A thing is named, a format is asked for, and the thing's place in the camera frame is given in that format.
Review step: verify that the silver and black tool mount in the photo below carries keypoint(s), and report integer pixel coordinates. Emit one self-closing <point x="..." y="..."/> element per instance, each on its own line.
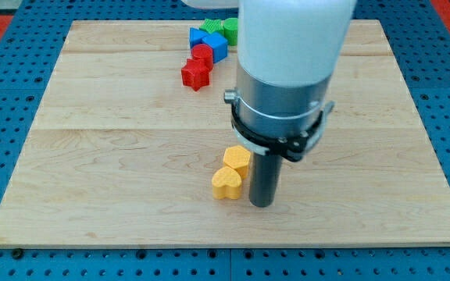
<point x="273" y="120"/>

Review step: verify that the red cylinder block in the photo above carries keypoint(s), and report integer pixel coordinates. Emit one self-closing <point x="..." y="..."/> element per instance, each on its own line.
<point x="204" y="53"/>

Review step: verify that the red star block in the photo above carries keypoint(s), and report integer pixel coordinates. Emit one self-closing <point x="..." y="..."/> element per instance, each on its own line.
<point x="195" y="74"/>

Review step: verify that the yellow heart block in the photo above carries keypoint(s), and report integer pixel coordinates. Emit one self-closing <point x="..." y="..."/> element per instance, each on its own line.
<point x="226" y="183"/>

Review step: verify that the yellow hexagon block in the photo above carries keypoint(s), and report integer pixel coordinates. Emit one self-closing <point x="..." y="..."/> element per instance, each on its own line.
<point x="238" y="158"/>

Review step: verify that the wooden board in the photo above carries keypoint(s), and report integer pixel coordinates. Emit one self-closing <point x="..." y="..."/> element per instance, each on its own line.
<point x="121" y="155"/>

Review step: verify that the blue triangle block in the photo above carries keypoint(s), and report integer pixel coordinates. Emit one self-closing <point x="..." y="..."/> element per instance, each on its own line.
<point x="196" y="36"/>

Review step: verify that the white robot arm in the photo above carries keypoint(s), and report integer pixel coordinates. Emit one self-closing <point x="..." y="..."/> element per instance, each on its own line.
<point x="287" y="51"/>

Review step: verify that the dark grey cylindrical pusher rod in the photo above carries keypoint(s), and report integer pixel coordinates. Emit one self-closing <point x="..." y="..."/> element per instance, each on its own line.
<point x="264" y="179"/>

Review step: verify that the green star block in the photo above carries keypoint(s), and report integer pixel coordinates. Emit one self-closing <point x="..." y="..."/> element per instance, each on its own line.
<point x="211" y="26"/>

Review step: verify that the blue cube block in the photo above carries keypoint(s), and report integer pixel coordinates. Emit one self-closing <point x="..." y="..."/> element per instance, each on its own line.
<point x="219" y="45"/>

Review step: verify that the green cylinder block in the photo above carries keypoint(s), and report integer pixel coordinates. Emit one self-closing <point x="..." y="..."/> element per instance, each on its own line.
<point x="230" y="30"/>

